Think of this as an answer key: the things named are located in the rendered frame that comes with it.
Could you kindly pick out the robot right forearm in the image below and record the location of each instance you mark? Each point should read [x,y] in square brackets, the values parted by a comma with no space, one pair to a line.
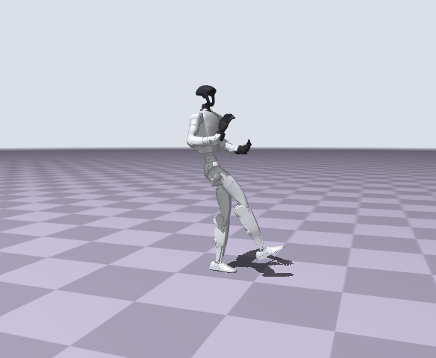
[205,141]

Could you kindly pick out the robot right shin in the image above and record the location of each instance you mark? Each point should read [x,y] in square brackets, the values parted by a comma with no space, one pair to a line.
[249,222]

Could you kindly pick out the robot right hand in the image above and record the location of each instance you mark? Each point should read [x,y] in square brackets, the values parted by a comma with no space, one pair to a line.
[223,124]

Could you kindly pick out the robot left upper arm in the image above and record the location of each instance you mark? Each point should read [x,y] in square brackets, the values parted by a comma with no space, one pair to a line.
[224,141]

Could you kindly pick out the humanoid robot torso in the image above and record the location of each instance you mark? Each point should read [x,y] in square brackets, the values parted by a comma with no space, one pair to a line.
[209,127]

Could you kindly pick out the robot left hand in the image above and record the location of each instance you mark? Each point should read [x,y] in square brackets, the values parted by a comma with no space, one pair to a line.
[243,149]

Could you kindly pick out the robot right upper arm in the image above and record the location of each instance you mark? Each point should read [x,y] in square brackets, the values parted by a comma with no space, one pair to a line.
[195,121]

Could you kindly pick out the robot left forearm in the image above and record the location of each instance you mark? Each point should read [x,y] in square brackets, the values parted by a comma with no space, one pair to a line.
[228,147]

